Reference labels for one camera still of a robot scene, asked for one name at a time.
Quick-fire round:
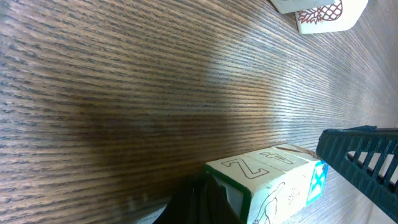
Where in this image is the plain block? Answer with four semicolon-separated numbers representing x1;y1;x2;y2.
270;0;336;14
295;0;368;34
204;154;285;223

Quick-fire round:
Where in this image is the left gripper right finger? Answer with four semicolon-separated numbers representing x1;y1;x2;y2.
316;125;397;222

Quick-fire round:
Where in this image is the blue X block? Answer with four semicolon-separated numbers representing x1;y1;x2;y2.
276;144;329;207

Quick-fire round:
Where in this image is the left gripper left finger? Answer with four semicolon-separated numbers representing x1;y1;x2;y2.
154;174;242;224

